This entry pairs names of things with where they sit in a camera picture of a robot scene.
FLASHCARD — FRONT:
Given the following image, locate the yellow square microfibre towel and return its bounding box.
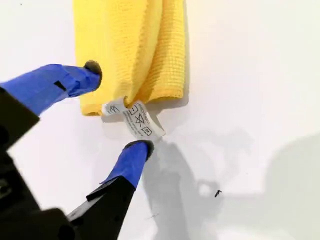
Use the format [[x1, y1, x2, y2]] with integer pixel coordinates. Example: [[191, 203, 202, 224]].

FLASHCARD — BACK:
[[72, 0, 187, 141]]

